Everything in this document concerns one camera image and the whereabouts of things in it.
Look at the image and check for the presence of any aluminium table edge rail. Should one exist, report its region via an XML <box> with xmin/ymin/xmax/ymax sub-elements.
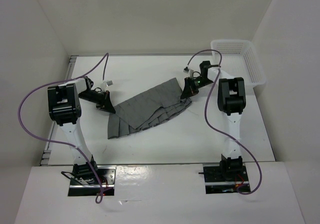
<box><xmin>39</xmin><ymin>54</ymin><xmax>79</xmax><ymax>166</ymax></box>

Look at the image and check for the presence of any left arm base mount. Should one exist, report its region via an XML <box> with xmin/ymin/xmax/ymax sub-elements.
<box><xmin>61</xmin><ymin>165</ymin><xmax>117</xmax><ymax>197</ymax></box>

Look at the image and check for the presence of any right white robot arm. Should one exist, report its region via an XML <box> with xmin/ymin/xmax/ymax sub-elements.
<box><xmin>180</xmin><ymin>60</ymin><xmax>246</xmax><ymax>181</ymax></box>

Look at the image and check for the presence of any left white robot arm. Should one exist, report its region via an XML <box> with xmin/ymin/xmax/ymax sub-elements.
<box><xmin>47</xmin><ymin>76</ymin><xmax>116</xmax><ymax>184</ymax></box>

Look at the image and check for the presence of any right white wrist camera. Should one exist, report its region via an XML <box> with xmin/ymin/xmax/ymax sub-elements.
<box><xmin>183</xmin><ymin>66</ymin><xmax>194</xmax><ymax>78</ymax></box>

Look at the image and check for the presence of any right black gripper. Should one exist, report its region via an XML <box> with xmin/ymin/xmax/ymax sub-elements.
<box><xmin>180</xmin><ymin>76</ymin><xmax>214</xmax><ymax>100</ymax></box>

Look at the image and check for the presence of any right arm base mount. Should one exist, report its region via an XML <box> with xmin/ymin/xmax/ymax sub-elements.
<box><xmin>198</xmin><ymin>164</ymin><xmax>251</xmax><ymax>195</ymax></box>

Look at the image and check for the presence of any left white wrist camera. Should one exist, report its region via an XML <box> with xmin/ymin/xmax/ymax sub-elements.
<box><xmin>100</xmin><ymin>80</ymin><xmax>113</xmax><ymax>92</ymax></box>

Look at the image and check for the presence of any white perforated plastic basket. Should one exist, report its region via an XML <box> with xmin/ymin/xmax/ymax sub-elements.
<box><xmin>210</xmin><ymin>39</ymin><xmax>267</xmax><ymax>88</ymax></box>

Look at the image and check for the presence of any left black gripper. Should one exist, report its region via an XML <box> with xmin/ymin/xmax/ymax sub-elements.
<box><xmin>79</xmin><ymin>90</ymin><xmax>116</xmax><ymax>114</ymax></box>

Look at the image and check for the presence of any grey pleated skirt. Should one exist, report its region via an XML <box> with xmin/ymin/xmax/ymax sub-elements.
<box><xmin>107</xmin><ymin>78</ymin><xmax>192</xmax><ymax>139</ymax></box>

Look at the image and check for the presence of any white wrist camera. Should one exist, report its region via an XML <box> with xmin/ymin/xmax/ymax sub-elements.
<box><xmin>100</xmin><ymin>80</ymin><xmax>113</xmax><ymax>92</ymax></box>
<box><xmin>183</xmin><ymin>66</ymin><xmax>194</xmax><ymax>78</ymax></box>

